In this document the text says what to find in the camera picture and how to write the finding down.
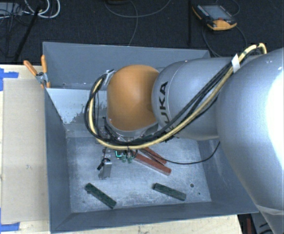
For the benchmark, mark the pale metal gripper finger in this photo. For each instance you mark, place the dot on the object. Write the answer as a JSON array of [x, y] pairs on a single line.
[[102, 173], [108, 169]]

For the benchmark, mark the dark green flat block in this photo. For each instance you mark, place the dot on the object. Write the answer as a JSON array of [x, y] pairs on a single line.
[[169, 191], [100, 195]]

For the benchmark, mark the grey metal bin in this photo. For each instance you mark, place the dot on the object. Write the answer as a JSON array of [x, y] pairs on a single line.
[[137, 186]]

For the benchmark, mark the red-brown flat block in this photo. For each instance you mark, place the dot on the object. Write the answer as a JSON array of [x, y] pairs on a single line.
[[157, 156], [154, 166]]

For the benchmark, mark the brown cardboard board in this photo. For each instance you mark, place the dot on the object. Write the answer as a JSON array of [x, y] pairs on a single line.
[[22, 142]]

